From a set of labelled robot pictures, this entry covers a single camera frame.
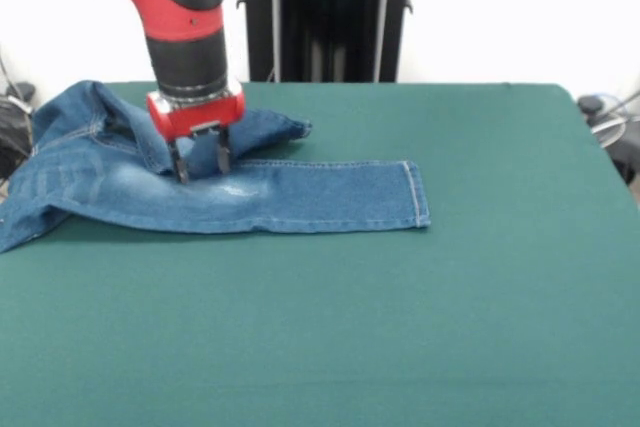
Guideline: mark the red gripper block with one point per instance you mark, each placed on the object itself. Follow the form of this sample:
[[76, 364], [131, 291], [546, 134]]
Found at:
[[200, 114]]

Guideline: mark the blue denim jeans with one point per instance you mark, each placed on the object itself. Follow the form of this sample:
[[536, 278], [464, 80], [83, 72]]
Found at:
[[300, 197]]

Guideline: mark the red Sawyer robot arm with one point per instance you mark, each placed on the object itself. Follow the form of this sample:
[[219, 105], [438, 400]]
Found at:
[[175, 12]]

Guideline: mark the grey swivel chair base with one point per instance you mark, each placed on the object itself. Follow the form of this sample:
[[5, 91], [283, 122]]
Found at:
[[612, 132], [21, 91]]

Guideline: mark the dark green table cloth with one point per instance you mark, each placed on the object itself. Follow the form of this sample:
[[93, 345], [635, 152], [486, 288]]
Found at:
[[350, 322]]

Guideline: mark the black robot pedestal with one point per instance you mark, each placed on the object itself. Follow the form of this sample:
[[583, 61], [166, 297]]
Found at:
[[325, 12]]

